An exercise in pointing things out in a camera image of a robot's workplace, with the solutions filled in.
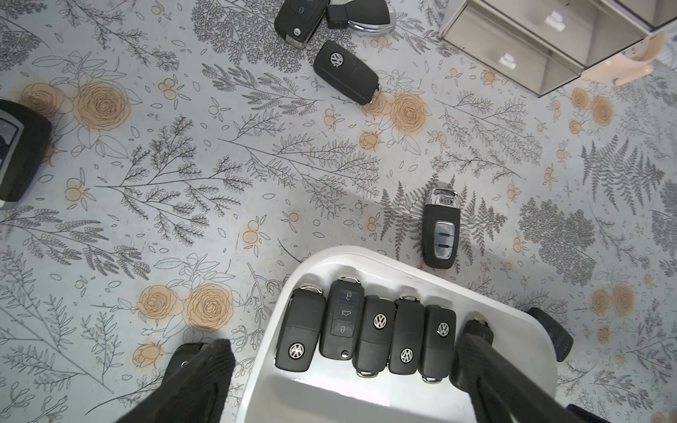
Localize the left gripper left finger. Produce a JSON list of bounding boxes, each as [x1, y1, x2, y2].
[[118, 338, 236, 422]]

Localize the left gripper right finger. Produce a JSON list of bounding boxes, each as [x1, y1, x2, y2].
[[456, 334, 580, 422]]

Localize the small black key fob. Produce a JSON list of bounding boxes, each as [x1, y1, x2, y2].
[[527, 308, 574, 362]]

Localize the black key front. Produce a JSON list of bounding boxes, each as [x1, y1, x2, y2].
[[388, 294, 425, 375]]

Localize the white storage tray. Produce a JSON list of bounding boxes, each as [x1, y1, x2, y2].
[[237, 246, 557, 422]]

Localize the black key with buttons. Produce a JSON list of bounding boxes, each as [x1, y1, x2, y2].
[[319, 275, 365, 361]]

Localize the silver black BMW key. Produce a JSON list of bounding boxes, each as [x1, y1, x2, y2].
[[1, 100, 52, 209]]

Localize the black VW key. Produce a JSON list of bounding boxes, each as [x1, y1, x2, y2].
[[313, 41, 380, 106]]

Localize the black Audi key fob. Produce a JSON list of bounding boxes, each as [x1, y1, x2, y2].
[[421, 186, 461, 270]]

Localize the black flip key upper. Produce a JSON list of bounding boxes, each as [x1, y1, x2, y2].
[[274, 0, 330, 49]]

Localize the black chrome key fob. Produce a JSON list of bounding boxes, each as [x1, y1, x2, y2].
[[325, 0, 397, 36]]

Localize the white mini drawer cabinet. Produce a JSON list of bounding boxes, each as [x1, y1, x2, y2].
[[440, 0, 676, 97]]

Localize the pink round alarm clock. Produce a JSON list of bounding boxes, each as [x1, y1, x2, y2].
[[581, 32, 666, 86]]

